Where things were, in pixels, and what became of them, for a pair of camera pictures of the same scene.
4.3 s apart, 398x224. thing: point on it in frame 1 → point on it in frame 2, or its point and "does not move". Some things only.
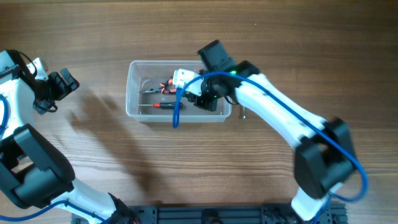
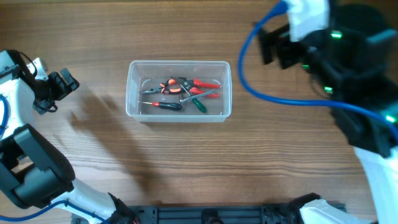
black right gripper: [209, 102] → [286, 48]
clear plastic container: [150, 91] does not move
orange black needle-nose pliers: [162, 89] does not move
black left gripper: [63, 89] does not move
